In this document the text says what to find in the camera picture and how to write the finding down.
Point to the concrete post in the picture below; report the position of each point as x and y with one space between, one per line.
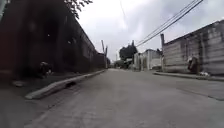
162 50

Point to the white building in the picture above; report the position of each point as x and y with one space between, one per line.
150 58

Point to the grey concrete block wall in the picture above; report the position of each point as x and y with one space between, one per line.
206 46

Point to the grey concrete sidewalk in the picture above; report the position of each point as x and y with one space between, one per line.
36 81

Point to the leaning pole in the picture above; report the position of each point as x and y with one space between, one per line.
102 46
106 55

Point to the tall dark wall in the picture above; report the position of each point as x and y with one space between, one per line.
40 40

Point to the concrete kerb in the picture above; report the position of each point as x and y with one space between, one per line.
56 86

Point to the low concrete kerb strip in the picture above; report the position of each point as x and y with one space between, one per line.
186 75

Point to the tree branches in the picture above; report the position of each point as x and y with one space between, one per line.
78 5

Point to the grey concrete road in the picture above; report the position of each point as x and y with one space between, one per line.
133 100

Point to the dark tree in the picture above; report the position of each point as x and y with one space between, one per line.
128 51

